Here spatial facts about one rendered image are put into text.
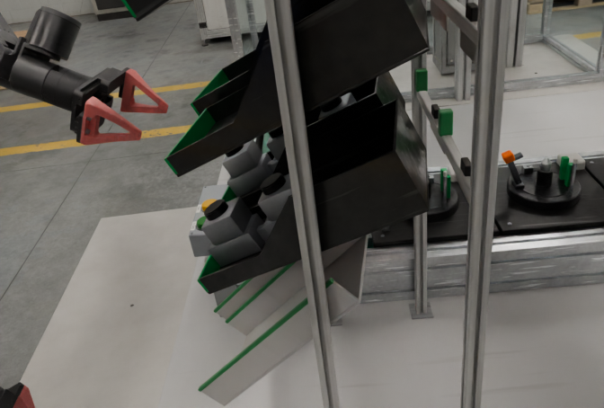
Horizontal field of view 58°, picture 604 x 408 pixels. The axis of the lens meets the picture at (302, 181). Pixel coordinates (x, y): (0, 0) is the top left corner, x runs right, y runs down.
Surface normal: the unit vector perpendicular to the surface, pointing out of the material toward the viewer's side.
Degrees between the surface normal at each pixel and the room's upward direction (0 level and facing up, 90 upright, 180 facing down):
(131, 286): 0
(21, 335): 1
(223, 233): 90
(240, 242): 90
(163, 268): 0
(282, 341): 90
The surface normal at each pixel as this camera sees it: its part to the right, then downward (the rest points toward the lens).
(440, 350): -0.11, -0.86
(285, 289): -0.17, 0.51
